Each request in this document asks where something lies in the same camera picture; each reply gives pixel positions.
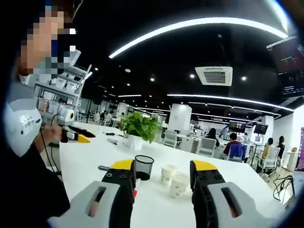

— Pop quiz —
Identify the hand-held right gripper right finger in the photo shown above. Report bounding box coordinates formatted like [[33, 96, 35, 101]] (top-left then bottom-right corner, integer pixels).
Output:
[[189, 160, 286, 228]]

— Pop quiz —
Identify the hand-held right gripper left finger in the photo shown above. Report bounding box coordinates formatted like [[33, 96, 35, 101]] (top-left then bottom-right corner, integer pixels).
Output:
[[47, 159, 138, 228]]

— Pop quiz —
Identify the red capped whiteboard marker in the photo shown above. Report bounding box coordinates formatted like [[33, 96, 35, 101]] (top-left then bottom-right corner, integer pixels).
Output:
[[133, 178, 142, 199]]

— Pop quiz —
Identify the black mesh pen holder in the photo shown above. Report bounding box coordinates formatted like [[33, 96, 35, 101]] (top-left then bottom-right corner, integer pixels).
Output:
[[134, 154, 155, 181]]

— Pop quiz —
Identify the white printed paper cup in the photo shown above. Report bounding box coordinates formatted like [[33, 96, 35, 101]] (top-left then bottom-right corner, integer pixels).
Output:
[[170, 173, 191, 199], [161, 164, 178, 186]]

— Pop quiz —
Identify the person's left hand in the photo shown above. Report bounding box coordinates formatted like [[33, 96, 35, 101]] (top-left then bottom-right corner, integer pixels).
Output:
[[45, 123, 64, 146]]

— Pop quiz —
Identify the white storage shelf rack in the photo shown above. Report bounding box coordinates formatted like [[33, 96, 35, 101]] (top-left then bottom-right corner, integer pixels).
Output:
[[34, 49, 94, 115]]

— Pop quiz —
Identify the white office chair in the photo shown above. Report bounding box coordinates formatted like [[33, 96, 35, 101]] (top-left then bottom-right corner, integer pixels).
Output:
[[163, 130, 178, 148], [198, 137, 217, 158], [258, 146, 281, 175]]

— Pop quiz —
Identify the white chest device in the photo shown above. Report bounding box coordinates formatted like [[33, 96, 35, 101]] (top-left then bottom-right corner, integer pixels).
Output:
[[4, 99, 43, 158]]

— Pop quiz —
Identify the green potted plant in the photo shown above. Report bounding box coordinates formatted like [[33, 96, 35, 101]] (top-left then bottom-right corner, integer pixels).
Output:
[[119, 111, 162, 151]]

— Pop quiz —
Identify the person's black shirt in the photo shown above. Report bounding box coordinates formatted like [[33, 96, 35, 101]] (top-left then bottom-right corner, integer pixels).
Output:
[[0, 142, 71, 228]]

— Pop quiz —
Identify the background monitor screen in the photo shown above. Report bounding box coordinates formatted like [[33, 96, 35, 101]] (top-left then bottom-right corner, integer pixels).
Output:
[[253, 124, 269, 134], [228, 121, 246, 133]]

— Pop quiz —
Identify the ceiling air conditioner vent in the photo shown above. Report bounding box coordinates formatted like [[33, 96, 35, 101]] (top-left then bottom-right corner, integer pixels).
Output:
[[194, 66, 234, 86]]

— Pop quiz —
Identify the hanging dark monitor screen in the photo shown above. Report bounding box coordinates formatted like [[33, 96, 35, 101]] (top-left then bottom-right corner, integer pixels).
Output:
[[266, 35, 304, 99]]

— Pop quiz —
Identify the curved ceiling light strip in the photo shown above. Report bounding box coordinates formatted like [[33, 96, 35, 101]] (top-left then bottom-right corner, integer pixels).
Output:
[[108, 17, 289, 59]]

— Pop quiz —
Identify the black device cable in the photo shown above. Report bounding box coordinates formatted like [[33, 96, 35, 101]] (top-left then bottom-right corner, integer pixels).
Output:
[[39, 114, 63, 175]]

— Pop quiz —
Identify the black cable bundle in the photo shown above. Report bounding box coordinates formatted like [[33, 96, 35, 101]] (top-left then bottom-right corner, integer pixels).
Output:
[[272, 175, 297, 203]]

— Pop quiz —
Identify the purple wall poster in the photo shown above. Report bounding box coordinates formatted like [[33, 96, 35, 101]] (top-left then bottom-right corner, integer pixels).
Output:
[[295, 127, 304, 172]]

